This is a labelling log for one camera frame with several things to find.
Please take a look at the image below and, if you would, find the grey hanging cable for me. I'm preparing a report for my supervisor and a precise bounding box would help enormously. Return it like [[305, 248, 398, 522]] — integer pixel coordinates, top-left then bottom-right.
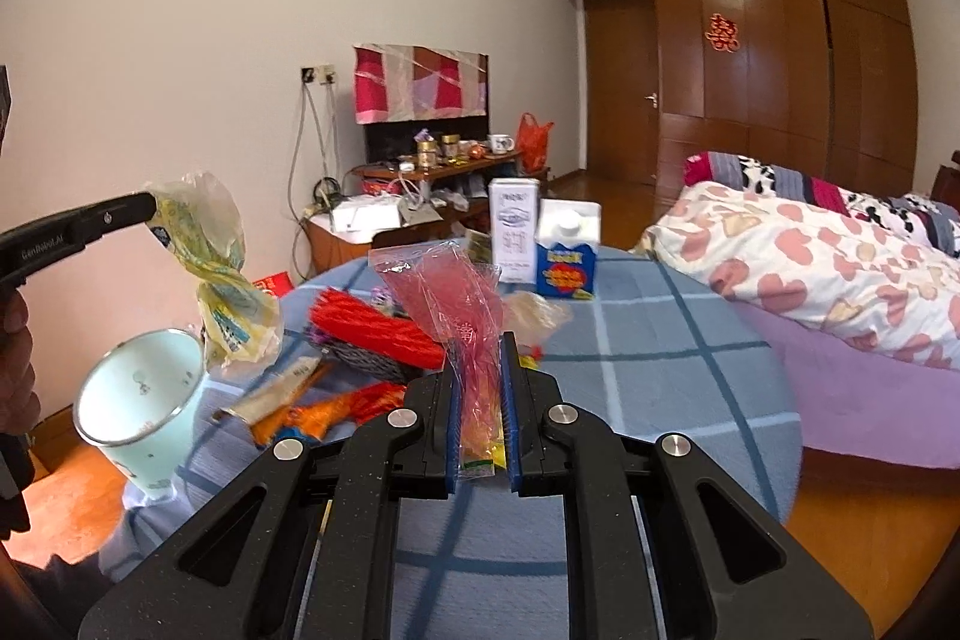
[[284, 79, 342, 281]]

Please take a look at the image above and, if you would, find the clear crumpled plastic bag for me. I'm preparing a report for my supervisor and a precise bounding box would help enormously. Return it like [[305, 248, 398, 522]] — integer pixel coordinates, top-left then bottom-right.
[[503, 291, 573, 349]]

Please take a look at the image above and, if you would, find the pink red patchwork cloth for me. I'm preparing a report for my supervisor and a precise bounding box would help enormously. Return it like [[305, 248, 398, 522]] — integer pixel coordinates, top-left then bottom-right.
[[353, 44, 488, 125]]

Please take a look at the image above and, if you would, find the red foam net sleeve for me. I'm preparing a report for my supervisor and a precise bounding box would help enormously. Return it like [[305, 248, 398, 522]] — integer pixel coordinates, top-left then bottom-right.
[[309, 289, 446, 372]]

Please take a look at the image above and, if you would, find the blue white Look carton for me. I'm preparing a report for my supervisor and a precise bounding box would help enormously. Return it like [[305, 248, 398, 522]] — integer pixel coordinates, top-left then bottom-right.
[[535, 200, 602, 301]]

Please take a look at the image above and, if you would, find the cream long wrapper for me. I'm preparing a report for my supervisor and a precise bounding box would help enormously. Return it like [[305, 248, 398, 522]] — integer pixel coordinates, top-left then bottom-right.
[[212, 357, 325, 425]]

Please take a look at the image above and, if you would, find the white box on cabinet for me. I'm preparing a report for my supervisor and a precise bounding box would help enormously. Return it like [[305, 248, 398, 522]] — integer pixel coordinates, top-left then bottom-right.
[[331, 195, 402, 244]]

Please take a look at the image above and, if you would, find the red double happiness decoration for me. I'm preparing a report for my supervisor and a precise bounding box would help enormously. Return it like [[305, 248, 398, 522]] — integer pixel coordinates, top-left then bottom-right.
[[704, 13, 740, 53]]

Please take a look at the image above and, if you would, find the wall power socket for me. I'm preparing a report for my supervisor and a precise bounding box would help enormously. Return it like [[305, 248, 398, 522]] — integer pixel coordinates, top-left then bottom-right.
[[301, 64, 337, 85]]

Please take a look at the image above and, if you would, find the small dark tea packet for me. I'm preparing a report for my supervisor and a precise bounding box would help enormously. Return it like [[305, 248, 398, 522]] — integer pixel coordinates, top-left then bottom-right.
[[464, 229, 493, 265]]

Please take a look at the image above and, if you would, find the brown wooden door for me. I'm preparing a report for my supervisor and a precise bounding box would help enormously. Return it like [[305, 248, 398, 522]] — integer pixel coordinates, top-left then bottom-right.
[[584, 0, 659, 187]]

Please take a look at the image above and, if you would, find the brown wooden wardrobe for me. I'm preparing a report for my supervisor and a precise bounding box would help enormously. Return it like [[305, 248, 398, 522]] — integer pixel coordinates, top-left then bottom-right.
[[548, 0, 921, 203]]

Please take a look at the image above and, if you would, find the orange snack wrapper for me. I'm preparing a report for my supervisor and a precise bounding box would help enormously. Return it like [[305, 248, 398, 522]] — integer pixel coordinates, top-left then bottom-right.
[[249, 381, 407, 447]]

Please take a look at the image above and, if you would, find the white tall milk carton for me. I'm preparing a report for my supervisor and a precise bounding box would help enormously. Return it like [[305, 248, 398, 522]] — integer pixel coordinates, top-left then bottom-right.
[[488, 177, 540, 284]]

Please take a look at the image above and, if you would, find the purple bed sheet mattress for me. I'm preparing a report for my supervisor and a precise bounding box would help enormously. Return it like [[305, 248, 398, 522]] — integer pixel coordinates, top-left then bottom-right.
[[734, 302, 960, 470]]

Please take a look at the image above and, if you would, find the wooden tv cabinet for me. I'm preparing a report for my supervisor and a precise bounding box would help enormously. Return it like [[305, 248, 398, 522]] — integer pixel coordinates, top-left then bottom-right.
[[301, 152, 527, 273]]

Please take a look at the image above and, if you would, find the striped cow pattern blanket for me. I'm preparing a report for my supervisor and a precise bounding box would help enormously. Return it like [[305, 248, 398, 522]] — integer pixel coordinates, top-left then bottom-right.
[[683, 151, 958, 259]]

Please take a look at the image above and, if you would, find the yellow green plastic bag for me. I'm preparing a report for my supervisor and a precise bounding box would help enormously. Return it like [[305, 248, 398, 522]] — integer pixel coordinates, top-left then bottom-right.
[[146, 172, 285, 380]]

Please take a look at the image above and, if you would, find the orange plastic bag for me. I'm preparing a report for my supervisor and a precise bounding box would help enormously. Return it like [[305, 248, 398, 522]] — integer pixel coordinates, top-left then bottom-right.
[[516, 112, 553, 174]]

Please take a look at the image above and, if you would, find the pink clear plastic wrapper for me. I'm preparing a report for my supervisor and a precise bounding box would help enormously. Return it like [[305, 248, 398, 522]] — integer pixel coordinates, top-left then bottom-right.
[[371, 241, 506, 479]]

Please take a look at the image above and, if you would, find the black foam net sleeve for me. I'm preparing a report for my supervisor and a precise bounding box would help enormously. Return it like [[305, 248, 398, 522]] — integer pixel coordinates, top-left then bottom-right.
[[324, 339, 425, 385]]

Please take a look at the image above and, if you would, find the person's left hand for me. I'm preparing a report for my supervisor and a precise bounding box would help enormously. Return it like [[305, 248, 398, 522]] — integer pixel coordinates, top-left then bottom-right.
[[0, 291, 41, 435]]

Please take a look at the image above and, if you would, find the red cardboard box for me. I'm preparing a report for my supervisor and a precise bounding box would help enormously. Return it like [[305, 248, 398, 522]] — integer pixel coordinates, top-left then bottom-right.
[[254, 271, 295, 298]]

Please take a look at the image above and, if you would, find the black television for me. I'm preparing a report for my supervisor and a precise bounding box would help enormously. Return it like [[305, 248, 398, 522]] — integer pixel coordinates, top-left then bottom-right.
[[363, 115, 490, 164]]

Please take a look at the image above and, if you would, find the white printed mug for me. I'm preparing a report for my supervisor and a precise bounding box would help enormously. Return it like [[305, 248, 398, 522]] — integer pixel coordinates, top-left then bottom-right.
[[488, 133, 516, 156]]

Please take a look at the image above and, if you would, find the light blue trash bucket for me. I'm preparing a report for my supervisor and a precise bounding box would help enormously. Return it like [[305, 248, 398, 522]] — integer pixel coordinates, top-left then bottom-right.
[[73, 328, 205, 500]]

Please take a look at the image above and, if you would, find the gold lidded jar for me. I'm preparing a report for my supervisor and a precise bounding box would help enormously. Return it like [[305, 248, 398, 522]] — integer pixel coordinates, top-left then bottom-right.
[[441, 133, 460, 161]]

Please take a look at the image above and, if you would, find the blue plaid table cloth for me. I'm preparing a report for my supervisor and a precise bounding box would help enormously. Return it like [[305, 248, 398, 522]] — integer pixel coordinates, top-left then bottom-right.
[[99, 248, 802, 638]]

